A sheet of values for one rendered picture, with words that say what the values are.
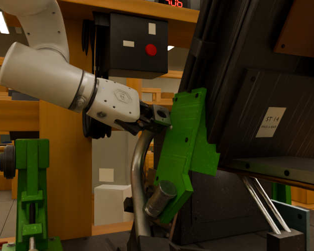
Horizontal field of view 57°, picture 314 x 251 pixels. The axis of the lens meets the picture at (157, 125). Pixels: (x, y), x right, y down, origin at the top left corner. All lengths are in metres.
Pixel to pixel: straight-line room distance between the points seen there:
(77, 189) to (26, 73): 0.42
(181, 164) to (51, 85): 0.28
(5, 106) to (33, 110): 0.07
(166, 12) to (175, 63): 11.04
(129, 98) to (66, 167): 0.33
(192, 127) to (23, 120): 0.55
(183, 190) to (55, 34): 0.39
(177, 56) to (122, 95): 11.40
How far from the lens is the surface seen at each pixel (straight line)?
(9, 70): 0.56
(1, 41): 10.95
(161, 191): 0.53
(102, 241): 0.82
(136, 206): 0.62
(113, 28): 0.81
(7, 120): 0.94
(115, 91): 0.61
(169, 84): 11.62
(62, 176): 0.86
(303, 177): 0.50
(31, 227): 0.67
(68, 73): 0.57
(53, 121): 0.85
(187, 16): 0.89
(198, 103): 0.56
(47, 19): 0.61
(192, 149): 0.55
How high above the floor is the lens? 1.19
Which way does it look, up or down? level
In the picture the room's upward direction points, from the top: straight up
